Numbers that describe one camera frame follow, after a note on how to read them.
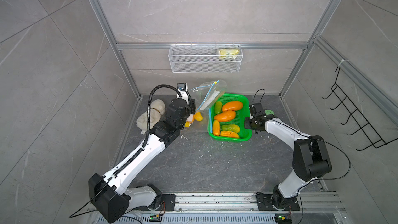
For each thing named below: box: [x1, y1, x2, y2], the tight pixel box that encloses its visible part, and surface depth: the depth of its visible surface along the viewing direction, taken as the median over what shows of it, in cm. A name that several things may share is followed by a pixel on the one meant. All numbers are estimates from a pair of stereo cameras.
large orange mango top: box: [221, 101, 244, 112], surface depth 109 cm
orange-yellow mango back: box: [214, 110, 236, 123], surface depth 103 cm
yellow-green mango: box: [221, 123, 241, 133], surface depth 97 cm
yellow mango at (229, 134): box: [220, 130, 240, 139], surface depth 95 cm
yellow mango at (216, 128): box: [212, 119, 221, 137], surface depth 97 cm
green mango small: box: [214, 100, 223, 115], surface depth 109 cm
